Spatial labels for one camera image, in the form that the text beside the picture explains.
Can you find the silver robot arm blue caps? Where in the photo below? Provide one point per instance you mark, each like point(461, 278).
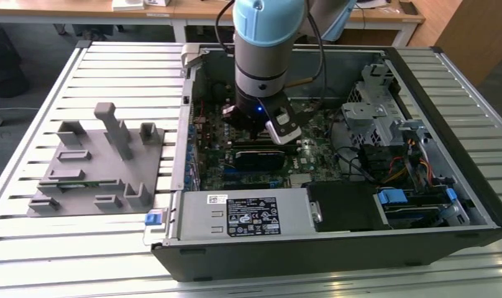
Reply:
point(259, 62)

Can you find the black RAM slot row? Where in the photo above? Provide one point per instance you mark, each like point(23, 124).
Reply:
point(251, 145)

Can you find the black graphics card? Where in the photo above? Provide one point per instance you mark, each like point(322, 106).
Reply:
point(259, 161)

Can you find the green motherboard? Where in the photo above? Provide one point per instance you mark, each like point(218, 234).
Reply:
point(317, 155)

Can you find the silver chipset heatsink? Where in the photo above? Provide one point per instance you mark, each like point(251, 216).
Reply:
point(301, 180)

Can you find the silver metal drive cage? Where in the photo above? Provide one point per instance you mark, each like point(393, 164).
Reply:
point(358, 115)

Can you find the grey power supply unit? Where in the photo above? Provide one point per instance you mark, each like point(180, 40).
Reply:
point(200, 217)

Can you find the black plastic holder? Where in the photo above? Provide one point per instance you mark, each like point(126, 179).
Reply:
point(379, 158)

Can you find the grey parts rack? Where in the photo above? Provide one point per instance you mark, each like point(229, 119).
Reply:
point(110, 174)

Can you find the black plastic shroud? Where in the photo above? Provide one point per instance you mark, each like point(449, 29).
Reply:
point(346, 208)

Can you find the blue case latch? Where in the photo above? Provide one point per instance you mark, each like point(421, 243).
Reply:
point(154, 217)

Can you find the blue disk carrier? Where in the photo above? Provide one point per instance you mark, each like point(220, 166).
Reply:
point(392, 197)

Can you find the green RAM stick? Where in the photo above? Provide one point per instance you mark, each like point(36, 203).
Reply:
point(90, 183)

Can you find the white box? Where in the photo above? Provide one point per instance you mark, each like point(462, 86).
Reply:
point(128, 4)

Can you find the black open PC case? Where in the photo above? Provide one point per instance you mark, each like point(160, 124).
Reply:
point(317, 257)

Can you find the blue plastic clip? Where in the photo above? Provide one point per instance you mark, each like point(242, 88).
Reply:
point(450, 194)

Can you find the wooden cabinet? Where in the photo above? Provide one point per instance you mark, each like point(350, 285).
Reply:
point(474, 31)

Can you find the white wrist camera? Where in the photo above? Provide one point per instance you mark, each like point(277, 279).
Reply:
point(285, 127)

